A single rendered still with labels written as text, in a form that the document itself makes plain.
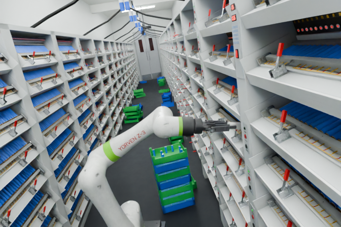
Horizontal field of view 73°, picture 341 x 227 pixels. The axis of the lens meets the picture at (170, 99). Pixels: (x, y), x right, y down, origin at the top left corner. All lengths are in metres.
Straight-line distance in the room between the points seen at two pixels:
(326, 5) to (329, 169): 0.34
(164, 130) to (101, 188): 0.41
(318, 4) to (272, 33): 0.38
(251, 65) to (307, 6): 0.36
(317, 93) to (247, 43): 0.38
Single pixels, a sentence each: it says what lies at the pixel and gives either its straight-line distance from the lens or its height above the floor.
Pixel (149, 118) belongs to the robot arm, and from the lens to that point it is 1.20.
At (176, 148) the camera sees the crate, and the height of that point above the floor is 0.49.
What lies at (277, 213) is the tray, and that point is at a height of 0.76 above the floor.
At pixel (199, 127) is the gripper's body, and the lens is 1.09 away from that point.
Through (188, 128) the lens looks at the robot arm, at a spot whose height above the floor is 1.06.
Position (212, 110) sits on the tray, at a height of 0.96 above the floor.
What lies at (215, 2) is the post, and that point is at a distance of 1.56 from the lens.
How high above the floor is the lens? 1.44
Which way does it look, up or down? 13 degrees down
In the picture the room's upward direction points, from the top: 10 degrees counter-clockwise
